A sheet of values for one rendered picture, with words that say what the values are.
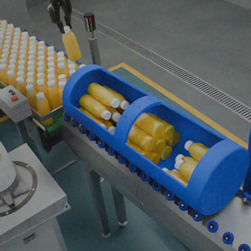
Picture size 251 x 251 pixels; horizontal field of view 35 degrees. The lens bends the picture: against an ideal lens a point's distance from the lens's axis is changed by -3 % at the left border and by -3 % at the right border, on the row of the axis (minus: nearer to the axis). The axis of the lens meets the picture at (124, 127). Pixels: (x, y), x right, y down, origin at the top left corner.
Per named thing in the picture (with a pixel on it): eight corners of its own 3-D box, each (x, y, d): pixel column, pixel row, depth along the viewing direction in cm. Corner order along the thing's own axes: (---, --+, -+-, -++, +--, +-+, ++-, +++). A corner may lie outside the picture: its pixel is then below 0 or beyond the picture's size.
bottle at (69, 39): (66, 58, 207) (57, 32, 195) (77, 52, 209) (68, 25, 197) (73, 63, 203) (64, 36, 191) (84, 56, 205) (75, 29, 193)
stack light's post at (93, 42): (114, 171, 311) (91, 40, 242) (111, 168, 313) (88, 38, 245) (119, 168, 312) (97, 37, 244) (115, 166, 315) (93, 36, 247)
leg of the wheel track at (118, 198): (122, 228, 268) (109, 159, 229) (116, 223, 271) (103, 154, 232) (129, 223, 270) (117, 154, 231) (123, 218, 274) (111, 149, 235)
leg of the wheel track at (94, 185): (106, 240, 261) (89, 172, 223) (100, 235, 265) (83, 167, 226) (112, 235, 264) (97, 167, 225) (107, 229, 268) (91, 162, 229)
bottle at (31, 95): (41, 116, 221) (34, 91, 211) (29, 117, 222) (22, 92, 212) (43, 109, 227) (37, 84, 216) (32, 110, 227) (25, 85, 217)
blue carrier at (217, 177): (198, 229, 146) (200, 175, 128) (66, 127, 202) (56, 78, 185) (246, 189, 159) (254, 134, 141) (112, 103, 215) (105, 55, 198)
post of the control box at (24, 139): (56, 232, 270) (14, 114, 208) (53, 228, 273) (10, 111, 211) (61, 229, 272) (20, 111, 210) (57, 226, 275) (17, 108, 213)
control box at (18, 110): (15, 124, 202) (10, 107, 195) (-1, 108, 215) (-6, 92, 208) (32, 114, 206) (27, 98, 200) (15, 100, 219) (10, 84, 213)
